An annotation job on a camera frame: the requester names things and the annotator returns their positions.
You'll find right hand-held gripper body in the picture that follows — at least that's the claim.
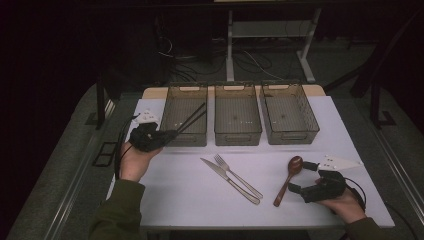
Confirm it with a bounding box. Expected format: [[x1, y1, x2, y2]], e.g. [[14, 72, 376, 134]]
[[299, 154, 364, 204]]

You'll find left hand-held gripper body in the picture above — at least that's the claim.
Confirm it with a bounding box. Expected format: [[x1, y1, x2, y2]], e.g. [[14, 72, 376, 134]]
[[129, 109, 169, 153]]

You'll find brown wooden spoon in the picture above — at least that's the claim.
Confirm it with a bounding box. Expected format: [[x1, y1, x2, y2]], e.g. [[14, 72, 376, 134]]
[[273, 155, 304, 208]]

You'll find clear brown plastic basket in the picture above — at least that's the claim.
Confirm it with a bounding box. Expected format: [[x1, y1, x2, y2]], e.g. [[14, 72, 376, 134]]
[[213, 82, 263, 147], [159, 82, 209, 148], [259, 79, 321, 146]]

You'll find metal fork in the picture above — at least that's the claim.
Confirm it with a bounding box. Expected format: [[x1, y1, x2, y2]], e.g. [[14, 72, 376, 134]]
[[213, 153, 264, 200]]

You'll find black metal stand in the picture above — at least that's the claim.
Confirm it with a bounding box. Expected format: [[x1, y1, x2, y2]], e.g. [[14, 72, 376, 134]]
[[369, 79, 398, 129], [95, 73, 116, 131]]

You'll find metal table knife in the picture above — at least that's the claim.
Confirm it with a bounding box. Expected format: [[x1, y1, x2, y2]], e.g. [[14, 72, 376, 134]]
[[199, 157, 261, 206]]

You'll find white table mat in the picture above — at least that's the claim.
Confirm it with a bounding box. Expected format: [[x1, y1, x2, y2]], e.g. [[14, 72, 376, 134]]
[[105, 95, 396, 230]]

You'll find right hand-held gripper cable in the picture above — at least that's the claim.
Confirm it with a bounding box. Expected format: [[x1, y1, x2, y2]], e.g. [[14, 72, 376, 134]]
[[344, 177, 367, 212]]

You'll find hand-held gripper cable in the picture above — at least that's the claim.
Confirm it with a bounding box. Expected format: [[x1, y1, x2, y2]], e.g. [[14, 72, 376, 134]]
[[344, 177, 367, 212], [114, 114, 141, 181]]

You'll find left hand-held gripper cable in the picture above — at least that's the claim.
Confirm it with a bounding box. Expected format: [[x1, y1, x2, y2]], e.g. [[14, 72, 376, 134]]
[[114, 114, 141, 181]]

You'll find white metal desk frame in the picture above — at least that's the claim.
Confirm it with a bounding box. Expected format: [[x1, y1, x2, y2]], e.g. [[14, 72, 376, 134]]
[[225, 8, 323, 84]]

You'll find tangle of floor cables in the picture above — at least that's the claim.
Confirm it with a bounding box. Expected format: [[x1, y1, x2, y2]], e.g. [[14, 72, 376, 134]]
[[156, 36, 284, 83]]

